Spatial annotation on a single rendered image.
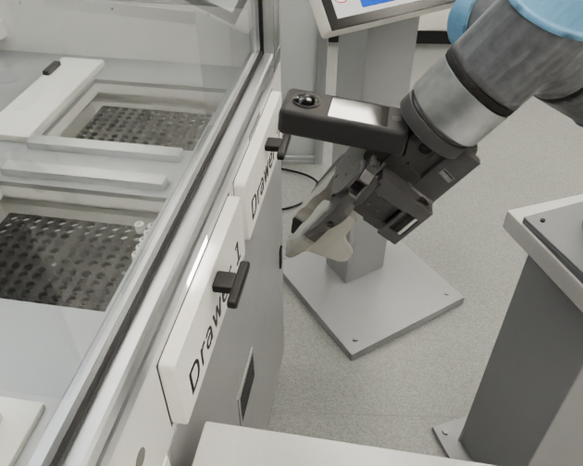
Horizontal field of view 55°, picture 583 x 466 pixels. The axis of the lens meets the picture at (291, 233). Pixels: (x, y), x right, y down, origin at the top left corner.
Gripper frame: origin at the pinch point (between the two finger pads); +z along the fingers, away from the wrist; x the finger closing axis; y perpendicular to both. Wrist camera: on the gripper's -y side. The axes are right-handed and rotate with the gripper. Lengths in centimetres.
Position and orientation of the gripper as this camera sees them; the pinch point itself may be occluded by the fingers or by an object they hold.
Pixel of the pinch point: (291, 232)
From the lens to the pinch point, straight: 61.1
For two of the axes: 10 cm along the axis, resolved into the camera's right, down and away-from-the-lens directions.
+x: 1.6, -6.4, 7.5
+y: 8.1, 5.2, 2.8
